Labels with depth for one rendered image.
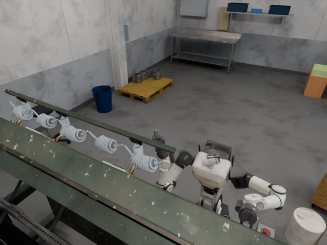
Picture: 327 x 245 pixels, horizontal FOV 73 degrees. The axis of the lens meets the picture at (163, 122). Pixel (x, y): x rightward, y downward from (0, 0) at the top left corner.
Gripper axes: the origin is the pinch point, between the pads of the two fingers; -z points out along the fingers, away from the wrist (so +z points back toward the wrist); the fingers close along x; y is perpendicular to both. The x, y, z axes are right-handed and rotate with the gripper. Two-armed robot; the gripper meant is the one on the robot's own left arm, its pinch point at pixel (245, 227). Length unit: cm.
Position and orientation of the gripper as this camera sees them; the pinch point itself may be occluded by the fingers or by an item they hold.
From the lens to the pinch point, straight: 117.9
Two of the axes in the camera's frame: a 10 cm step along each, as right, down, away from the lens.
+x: -2.2, 9.6, 1.7
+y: -8.8, -2.7, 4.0
